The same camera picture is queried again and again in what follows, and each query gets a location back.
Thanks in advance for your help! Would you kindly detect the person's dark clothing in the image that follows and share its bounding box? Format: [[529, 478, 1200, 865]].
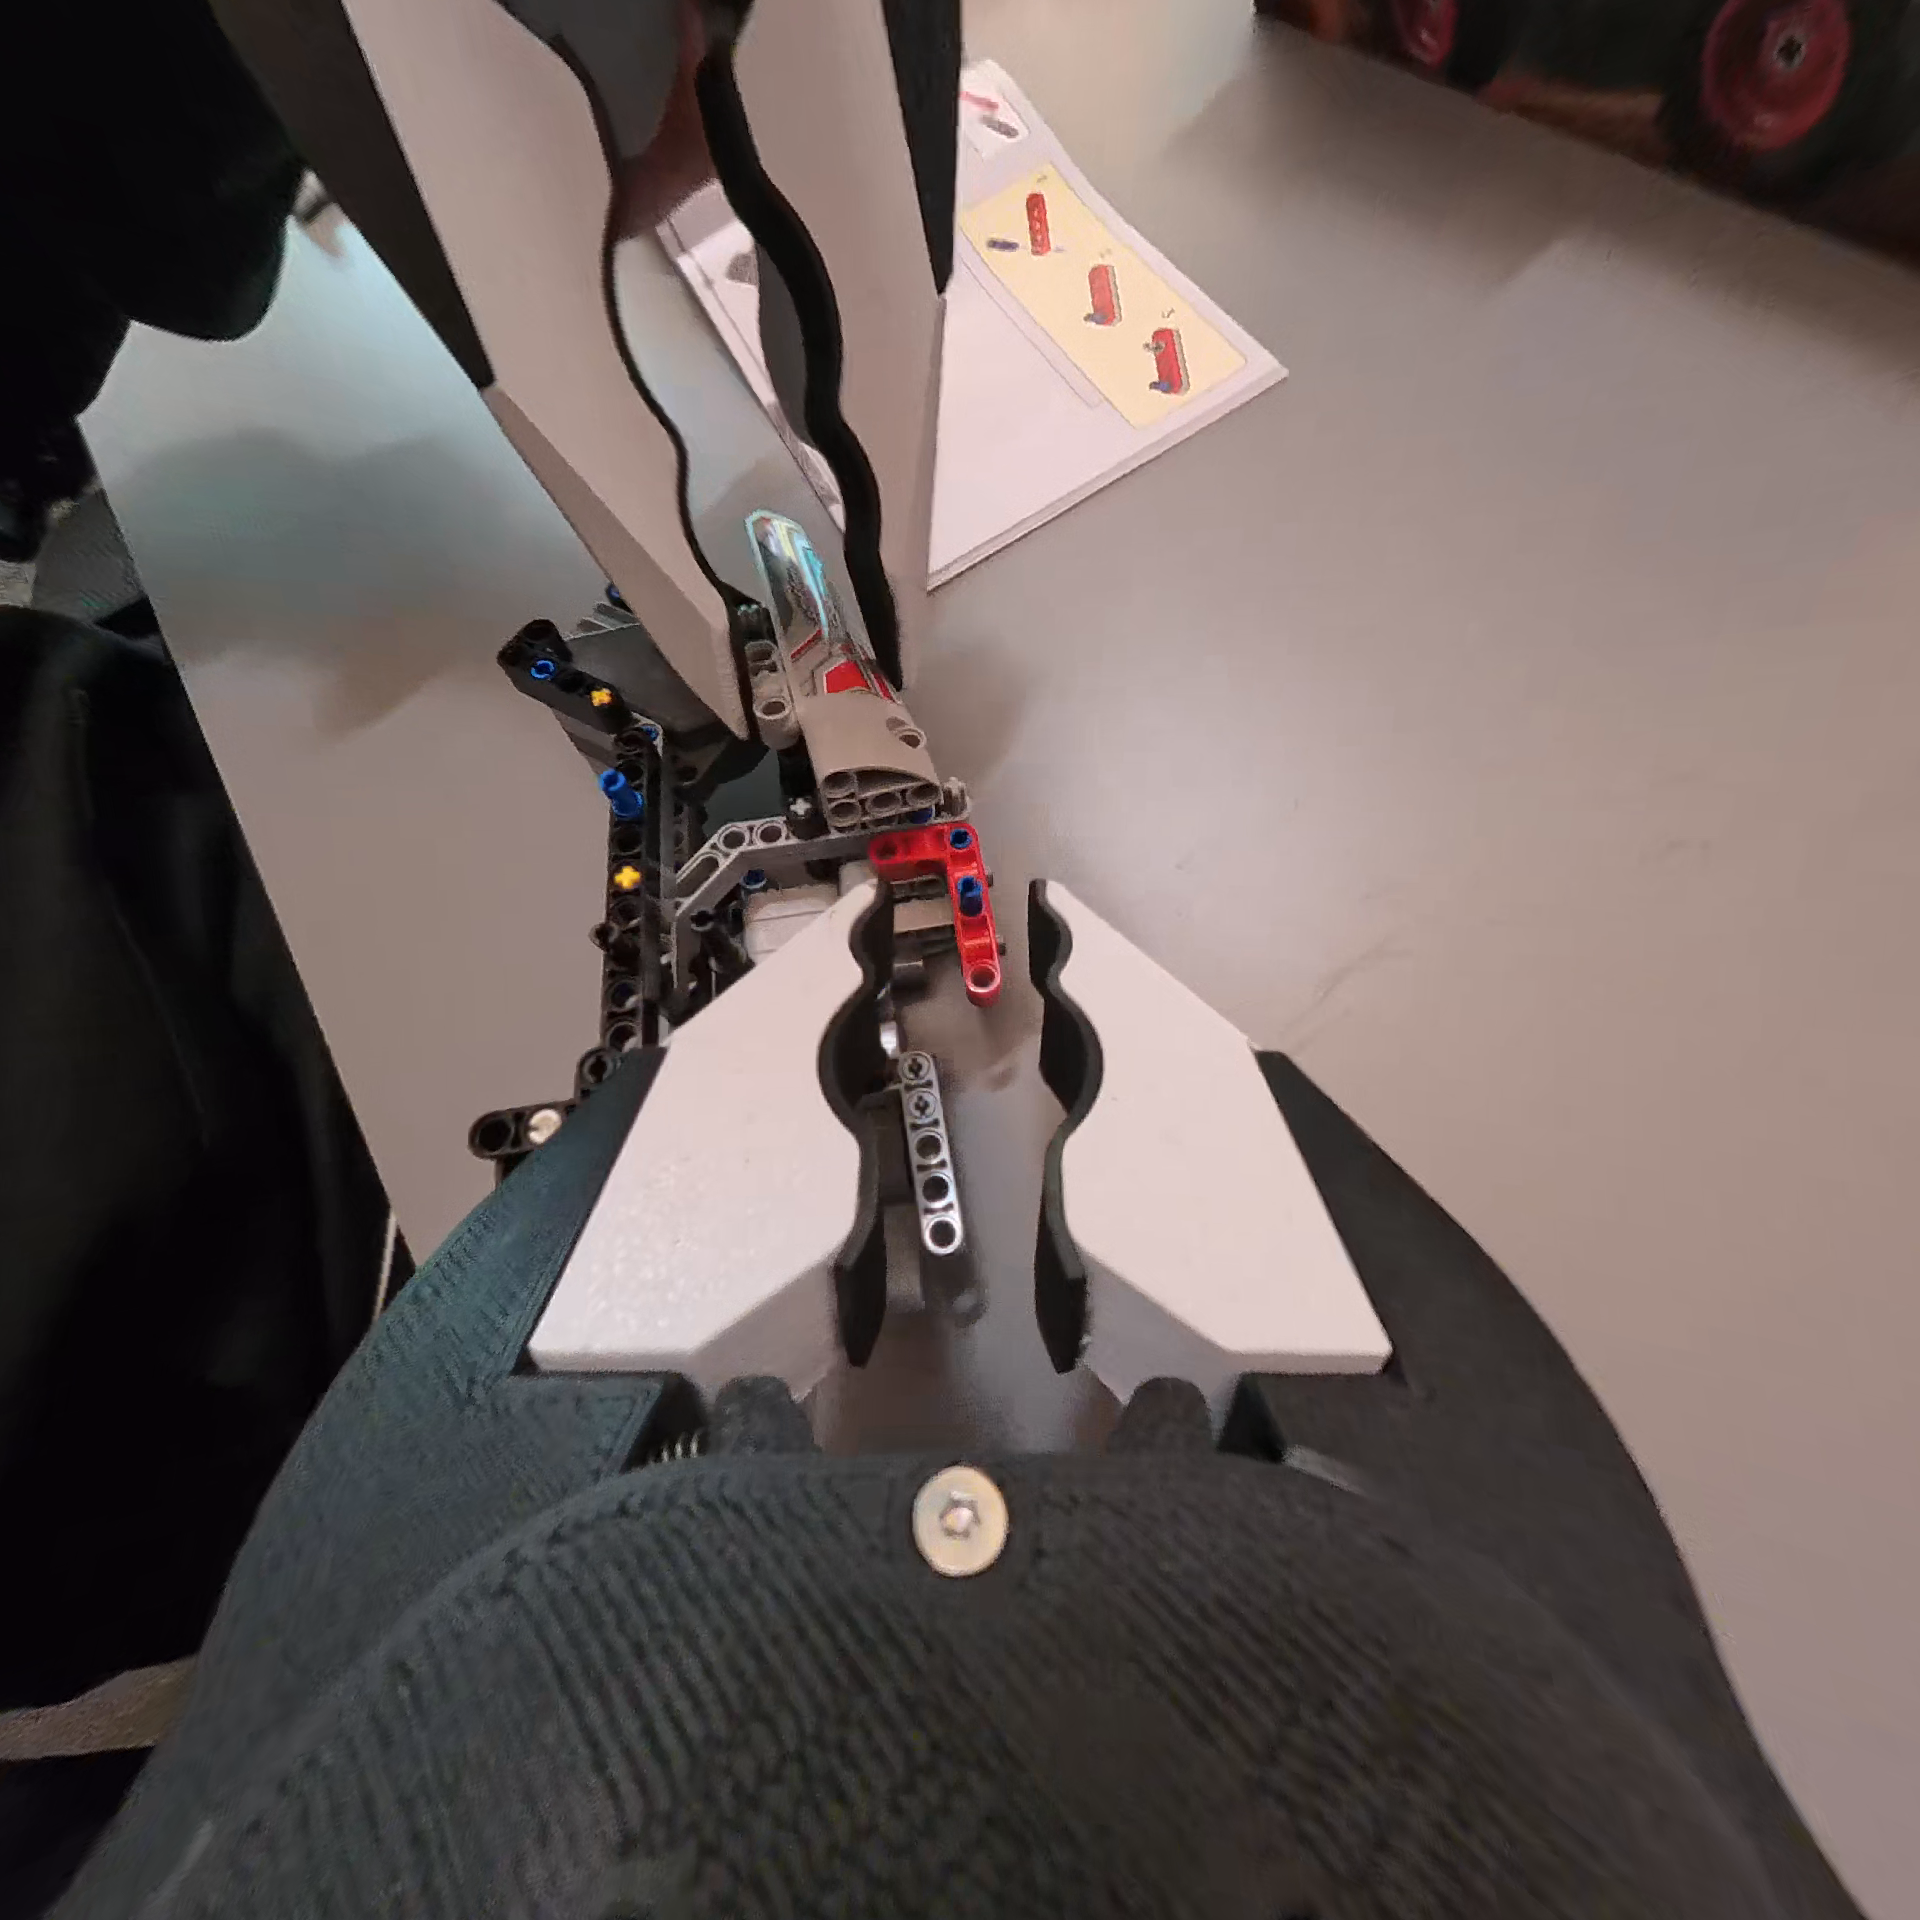
[[0, 345, 423, 1765]]

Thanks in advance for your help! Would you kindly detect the brick vehicle chassis model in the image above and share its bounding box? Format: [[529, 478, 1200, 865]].
[[469, 592, 1011, 1315]]

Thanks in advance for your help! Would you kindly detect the person's left forearm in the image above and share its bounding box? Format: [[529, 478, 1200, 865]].
[[0, 0, 309, 350]]

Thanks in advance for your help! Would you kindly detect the grey curved brick panel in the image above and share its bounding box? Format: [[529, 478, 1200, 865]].
[[744, 510, 951, 835]]

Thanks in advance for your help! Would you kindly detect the person's left hand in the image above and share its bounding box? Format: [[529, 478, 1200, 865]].
[[613, 30, 741, 239]]

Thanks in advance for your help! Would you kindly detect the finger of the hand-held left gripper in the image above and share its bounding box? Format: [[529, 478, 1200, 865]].
[[692, 0, 964, 684], [211, 0, 760, 744]]

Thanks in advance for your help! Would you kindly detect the grey desk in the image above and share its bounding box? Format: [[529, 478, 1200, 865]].
[[82, 0, 1920, 1920]]

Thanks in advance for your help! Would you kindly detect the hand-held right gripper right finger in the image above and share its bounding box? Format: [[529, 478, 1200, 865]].
[[1024, 880, 1402, 1396]]

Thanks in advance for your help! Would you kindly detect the building instruction booklet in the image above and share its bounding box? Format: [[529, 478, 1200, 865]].
[[661, 60, 1289, 589]]

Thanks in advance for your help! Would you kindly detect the dark toy set box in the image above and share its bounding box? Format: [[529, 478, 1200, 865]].
[[1252, 0, 1920, 265]]

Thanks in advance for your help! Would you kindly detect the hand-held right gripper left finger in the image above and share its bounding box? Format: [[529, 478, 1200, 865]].
[[525, 881, 904, 1396]]

